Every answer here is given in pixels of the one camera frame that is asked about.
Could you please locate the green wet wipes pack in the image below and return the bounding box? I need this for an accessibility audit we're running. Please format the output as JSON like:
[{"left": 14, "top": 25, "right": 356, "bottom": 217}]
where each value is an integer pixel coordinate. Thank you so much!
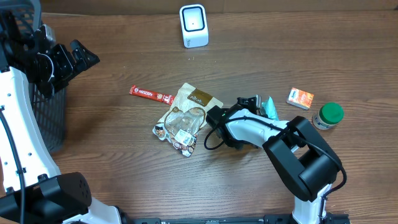
[{"left": 260, "top": 96, "right": 279, "bottom": 121}]

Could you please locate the orange tissue pack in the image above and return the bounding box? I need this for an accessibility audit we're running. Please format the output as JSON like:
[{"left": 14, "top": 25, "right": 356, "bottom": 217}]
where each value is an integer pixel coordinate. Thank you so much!
[{"left": 286, "top": 88, "right": 314, "bottom": 110}]

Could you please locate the brown cookie bag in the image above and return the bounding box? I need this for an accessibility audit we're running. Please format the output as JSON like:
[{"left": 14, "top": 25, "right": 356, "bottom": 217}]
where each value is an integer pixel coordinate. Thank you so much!
[{"left": 152, "top": 83, "right": 223, "bottom": 157}]

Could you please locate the green lid jar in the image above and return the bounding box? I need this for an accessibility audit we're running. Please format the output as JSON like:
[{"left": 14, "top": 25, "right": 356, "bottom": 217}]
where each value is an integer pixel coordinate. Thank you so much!
[{"left": 312, "top": 102, "right": 345, "bottom": 130}]

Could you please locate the red Nescafe stick sachet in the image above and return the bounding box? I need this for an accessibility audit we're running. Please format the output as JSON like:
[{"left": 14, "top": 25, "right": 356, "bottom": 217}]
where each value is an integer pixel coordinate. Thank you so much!
[{"left": 129, "top": 85, "right": 175, "bottom": 105}]

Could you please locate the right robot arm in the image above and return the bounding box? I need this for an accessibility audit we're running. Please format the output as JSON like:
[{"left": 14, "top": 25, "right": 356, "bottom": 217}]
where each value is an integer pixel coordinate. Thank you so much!
[{"left": 206, "top": 97, "right": 350, "bottom": 223}]

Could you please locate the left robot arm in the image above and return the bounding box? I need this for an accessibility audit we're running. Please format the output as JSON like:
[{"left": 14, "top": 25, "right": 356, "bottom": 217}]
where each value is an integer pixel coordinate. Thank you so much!
[{"left": 1, "top": 10, "right": 123, "bottom": 223}]

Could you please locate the white barcode scanner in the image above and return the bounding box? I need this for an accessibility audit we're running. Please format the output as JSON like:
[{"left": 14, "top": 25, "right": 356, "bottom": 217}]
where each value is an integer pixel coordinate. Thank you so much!
[{"left": 179, "top": 4, "right": 209, "bottom": 49}]

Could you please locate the grey plastic mesh basket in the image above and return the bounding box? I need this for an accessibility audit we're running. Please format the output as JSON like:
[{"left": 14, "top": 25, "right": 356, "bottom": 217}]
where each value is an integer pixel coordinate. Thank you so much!
[{"left": 1, "top": 0, "right": 66, "bottom": 154}]

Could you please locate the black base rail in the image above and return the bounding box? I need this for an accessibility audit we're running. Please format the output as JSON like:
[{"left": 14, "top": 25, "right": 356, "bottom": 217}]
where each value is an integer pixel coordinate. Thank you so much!
[{"left": 130, "top": 214, "right": 351, "bottom": 224}]

